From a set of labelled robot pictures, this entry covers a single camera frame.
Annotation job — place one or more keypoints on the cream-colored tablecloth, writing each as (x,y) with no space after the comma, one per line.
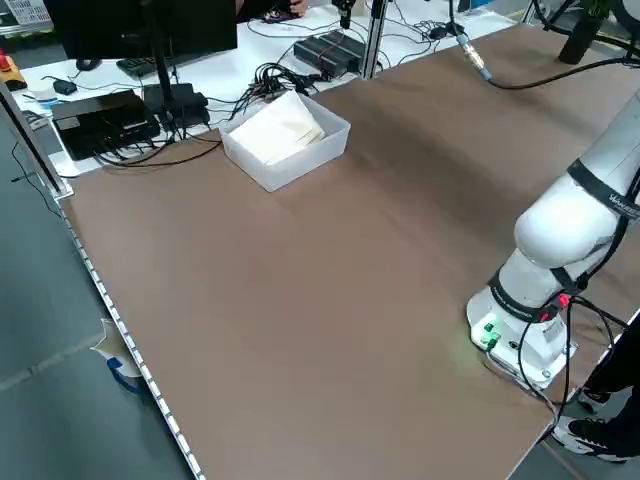
(280,135)

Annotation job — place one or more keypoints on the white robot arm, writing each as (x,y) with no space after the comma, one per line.
(560,235)

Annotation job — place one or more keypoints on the clear plastic box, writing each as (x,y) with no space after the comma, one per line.
(300,165)

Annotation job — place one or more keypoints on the black electronics box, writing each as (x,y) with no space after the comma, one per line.
(100,120)

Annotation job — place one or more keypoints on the black power supply unit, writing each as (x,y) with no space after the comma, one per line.
(327,50)

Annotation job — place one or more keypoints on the white side table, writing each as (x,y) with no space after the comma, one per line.
(260,55)

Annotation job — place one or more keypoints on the black monitor stand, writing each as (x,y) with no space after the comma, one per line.
(170,100)

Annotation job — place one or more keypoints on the black computer monitor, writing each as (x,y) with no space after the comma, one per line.
(140,25)

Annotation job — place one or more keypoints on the black keyboard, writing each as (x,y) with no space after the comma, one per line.
(142,64)

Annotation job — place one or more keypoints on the small black device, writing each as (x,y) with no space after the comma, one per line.
(65,86)

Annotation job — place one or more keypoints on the white plastic basket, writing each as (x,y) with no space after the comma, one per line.
(25,10)

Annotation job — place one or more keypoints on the dark flower vase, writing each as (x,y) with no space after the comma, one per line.
(580,35)

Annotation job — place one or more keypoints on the red emergency stop button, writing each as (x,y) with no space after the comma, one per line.
(10,70)

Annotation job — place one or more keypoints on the white and blue paper scrap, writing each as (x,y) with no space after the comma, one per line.
(117,355)

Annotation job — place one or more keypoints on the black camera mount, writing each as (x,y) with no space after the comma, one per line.
(344,10)

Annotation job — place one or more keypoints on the aluminium camera post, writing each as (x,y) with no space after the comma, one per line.
(374,40)

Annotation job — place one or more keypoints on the aluminium frame rail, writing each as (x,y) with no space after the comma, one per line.
(30,145)

